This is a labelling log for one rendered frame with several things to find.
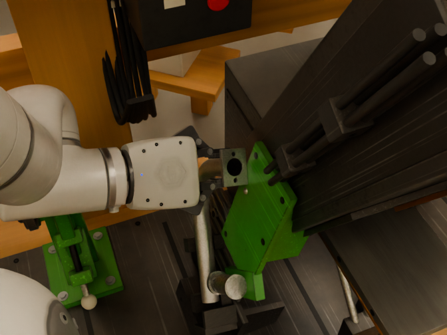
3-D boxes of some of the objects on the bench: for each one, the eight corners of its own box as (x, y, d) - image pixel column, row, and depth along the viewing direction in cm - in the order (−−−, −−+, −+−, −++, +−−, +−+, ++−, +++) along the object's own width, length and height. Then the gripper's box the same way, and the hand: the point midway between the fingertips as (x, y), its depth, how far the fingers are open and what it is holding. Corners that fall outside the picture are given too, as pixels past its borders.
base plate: (571, 262, 107) (577, 256, 106) (18, 489, 80) (14, 486, 79) (443, 128, 133) (446, 122, 132) (-7, 266, 106) (-11, 261, 105)
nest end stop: (225, 324, 94) (238, 329, 89) (194, 331, 92) (205, 336, 87) (224, 317, 94) (237, 321, 89) (193, 324, 92) (204, 329, 87)
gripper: (104, 119, 75) (220, 114, 83) (114, 233, 76) (228, 217, 84) (118, 115, 68) (243, 110, 76) (128, 240, 69) (251, 222, 77)
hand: (223, 167), depth 79 cm, fingers closed on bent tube, 3 cm apart
